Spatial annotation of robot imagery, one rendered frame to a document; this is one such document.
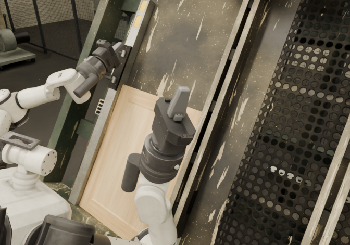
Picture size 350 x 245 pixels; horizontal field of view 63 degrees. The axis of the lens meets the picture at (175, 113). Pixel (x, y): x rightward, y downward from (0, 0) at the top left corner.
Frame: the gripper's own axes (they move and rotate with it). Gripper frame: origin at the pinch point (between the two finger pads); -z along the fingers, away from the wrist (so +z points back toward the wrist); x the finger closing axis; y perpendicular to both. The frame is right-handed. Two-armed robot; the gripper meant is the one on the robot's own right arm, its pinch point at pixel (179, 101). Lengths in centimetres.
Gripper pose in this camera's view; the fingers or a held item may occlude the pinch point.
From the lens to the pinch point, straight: 53.3
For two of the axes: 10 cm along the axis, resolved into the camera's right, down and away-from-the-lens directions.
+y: 9.2, 0.2, 4.0
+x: -3.0, -6.1, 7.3
